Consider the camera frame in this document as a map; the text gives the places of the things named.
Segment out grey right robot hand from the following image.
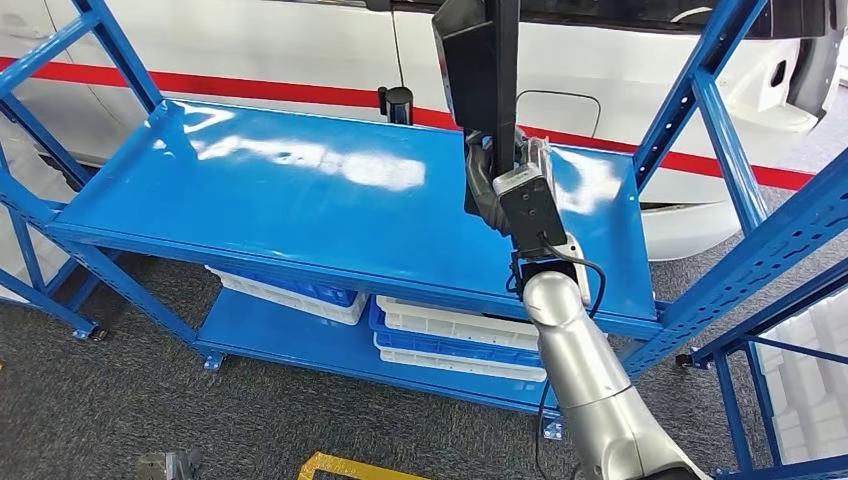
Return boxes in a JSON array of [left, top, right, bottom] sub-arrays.
[[463, 129, 556, 238]]

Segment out black plastic frame part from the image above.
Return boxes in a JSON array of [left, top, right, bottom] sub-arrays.
[[431, 0, 525, 220]]

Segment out blue metal shelf rack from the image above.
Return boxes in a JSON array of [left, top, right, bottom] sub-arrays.
[[0, 0, 848, 442], [675, 261, 848, 480], [0, 198, 111, 342]]

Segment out white car with red stripe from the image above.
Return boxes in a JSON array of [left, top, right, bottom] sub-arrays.
[[0, 0, 848, 263]]

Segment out white bin stack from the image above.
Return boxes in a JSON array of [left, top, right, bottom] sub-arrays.
[[755, 291, 848, 468]]

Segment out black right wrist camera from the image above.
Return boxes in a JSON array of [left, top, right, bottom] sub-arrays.
[[493, 165, 571, 260]]

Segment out black barrier post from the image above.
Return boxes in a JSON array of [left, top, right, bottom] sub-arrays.
[[377, 86, 415, 126]]

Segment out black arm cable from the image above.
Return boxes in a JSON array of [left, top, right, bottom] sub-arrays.
[[533, 231, 607, 480]]

